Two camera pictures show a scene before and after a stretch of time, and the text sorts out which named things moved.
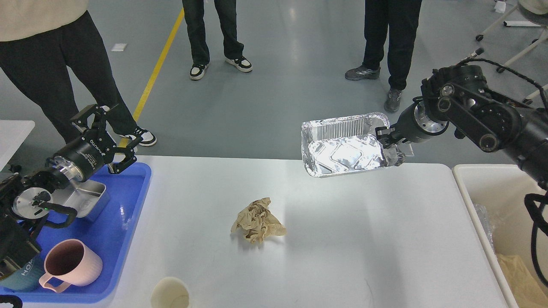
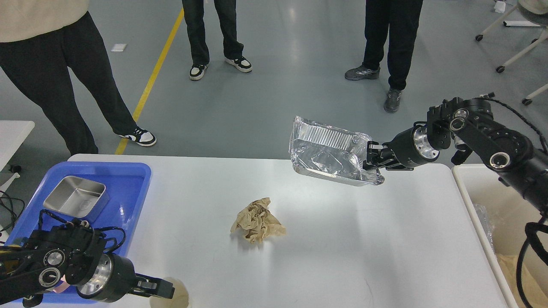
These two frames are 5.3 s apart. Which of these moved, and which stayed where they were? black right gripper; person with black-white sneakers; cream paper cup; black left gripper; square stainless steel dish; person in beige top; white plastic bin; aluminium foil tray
Moved: black left gripper; black right gripper; aluminium foil tray
Stayed: white plastic bin; person with black-white sneakers; square stainless steel dish; person in beige top; cream paper cup
